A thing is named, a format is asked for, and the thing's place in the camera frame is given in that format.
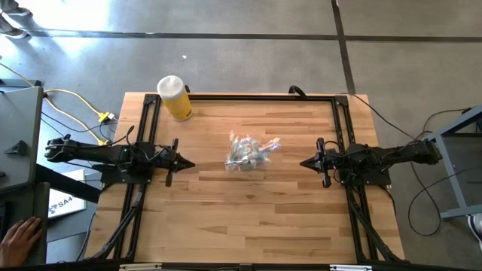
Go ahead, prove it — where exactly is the black diagonal bar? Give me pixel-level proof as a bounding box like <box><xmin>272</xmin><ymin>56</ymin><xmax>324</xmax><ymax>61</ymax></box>
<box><xmin>35</xmin><ymin>163</ymin><xmax>102</xmax><ymax>204</ymax></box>

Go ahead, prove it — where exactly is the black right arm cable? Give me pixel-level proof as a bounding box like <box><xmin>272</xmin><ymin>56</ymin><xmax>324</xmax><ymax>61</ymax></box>
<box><xmin>338</xmin><ymin>92</ymin><xmax>426</xmax><ymax>143</ymax></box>

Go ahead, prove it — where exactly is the yellow wipes canister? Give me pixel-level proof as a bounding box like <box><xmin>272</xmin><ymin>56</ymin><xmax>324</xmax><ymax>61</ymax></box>
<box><xmin>157</xmin><ymin>75</ymin><xmax>194</xmax><ymax>122</ymax></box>

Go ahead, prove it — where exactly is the black floor cable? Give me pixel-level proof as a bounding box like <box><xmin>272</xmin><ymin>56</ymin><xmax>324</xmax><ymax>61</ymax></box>
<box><xmin>405</xmin><ymin>165</ymin><xmax>482</xmax><ymax>238</ymax></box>

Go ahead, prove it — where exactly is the black clamp handle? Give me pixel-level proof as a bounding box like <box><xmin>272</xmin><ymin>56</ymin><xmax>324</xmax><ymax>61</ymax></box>
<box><xmin>288</xmin><ymin>84</ymin><xmax>308</xmax><ymax>98</ymax></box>

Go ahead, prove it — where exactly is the white printed box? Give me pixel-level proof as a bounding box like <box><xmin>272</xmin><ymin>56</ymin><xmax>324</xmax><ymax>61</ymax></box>
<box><xmin>47</xmin><ymin>169</ymin><xmax>88</xmax><ymax>220</ymax></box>

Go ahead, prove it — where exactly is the silver metal bracket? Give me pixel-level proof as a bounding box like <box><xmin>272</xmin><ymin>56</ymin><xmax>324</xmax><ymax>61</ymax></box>
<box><xmin>329</xmin><ymin>264</ymin><xmax>373</xmax><ymax>271</ymax></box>
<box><xmin>119</xmin><ymin>263</ymin><xmax>163</xmax><ymax>271</ymax></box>

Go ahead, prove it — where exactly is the black aluminium table frame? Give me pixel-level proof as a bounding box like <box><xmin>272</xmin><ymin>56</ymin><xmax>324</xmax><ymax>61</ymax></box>
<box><xmin>90</xmin><ymin>92</ymin><xmax>406</xmax><ymax>264</ymax></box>

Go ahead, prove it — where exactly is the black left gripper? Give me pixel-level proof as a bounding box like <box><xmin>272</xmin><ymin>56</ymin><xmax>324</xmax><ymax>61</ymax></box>
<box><xmin>150</xmin><ymin>138</ymin><xmax>196</xmax><ymax>188</ymax></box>

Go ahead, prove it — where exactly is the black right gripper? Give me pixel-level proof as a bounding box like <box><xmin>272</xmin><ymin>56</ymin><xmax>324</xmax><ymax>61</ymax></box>
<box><xmin>300</xmin><ymin>137</ymin><xmax>342</xmax><ymax>189</ymax></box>

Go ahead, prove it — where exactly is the blue-grey metal table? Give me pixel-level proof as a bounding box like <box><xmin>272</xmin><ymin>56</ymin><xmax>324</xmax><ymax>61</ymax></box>
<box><xmin>416</xmin><ymin>104</ymin><xmax>482</xmax><ymax>221</ymax></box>

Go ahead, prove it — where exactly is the person's hand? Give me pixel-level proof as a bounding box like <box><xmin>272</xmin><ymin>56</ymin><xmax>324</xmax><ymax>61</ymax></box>
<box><xmin>0</xmin><ymin>216</ymin><xmax>44</xmax><ymax>269</ymax></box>

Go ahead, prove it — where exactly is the clear acrylic organizer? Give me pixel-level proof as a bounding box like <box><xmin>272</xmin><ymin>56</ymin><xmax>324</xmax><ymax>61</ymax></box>
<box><xmin>224</xmin><ymin>145</ymin><xmax>273</xmax><ymax>172</ymax></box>

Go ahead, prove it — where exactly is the grey desk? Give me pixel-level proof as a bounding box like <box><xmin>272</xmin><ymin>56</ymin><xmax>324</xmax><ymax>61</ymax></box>
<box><xmin>0</xmin><ymin>84</ymin><xmax>45</xmax><ymax>191</ymax></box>

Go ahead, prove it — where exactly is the yellow cable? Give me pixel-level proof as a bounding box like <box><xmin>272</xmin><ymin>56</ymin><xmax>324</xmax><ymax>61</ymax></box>
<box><xmin>0</xmin><ymin>62</ymin><xmax>114</xmax><ymax>147</ymax></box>

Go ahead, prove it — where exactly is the black triangular bracket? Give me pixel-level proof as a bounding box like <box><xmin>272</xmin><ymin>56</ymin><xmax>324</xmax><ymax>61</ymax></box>
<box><xmin>3</xmin><ymin>139</ymin><xmax>29</xmax><ymax>156</ymax></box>

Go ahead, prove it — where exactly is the dark mouse pad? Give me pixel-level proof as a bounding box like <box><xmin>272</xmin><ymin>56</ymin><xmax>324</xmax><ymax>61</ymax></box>
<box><xmin>0</xmin><ymin>182</ymin><xmax>50</xmax><ymax>266</ymax></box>

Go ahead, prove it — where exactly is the person's shoe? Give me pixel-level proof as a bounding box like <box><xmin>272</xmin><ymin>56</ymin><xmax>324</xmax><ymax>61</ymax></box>
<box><xmin>0</xmin><ymin>22</ymin><xmax>29</xmax><ymax>40</ymax></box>
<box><xmin>0</xmin><ymin>5</ymin><xmax>33</xmax><ymax>18</ymax></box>
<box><xmin>466</xmin><ymin>213</ymin><xmax>482</xmax><ymax>250</ymax></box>

